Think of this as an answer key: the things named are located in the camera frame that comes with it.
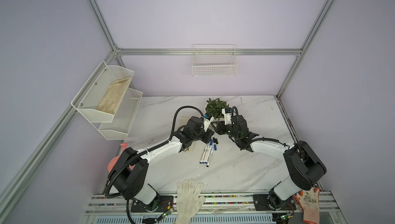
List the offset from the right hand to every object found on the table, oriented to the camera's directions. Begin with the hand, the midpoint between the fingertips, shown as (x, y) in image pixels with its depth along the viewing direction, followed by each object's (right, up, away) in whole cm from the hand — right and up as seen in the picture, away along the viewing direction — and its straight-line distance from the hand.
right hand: (212, 123), depth 86 cm
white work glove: (-12, -38, -11) cm, 41 cm away
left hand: (0, -5, -2) cm, 6 cm away
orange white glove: (+47, -37, -13) cm, 61 cm away
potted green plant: (+2, +9, +4) cm, 10 cm away
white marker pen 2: (0, -19, +4) cm, 19 cm away
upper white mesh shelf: (-58, +13, -10) cm, 60 cm away
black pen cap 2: (+3, -11, +10) cm, 16 cm away
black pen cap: (+2, -11, +10) cm, 15 cm away
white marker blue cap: (0, -13, +9) cm, 16 cm away
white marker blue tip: (-4, -19, +2) cm, 20 cm away
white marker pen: (-5, -19, +4) cm, 20 cm away
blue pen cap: (+2, -16, +7) cm, 17 cm away
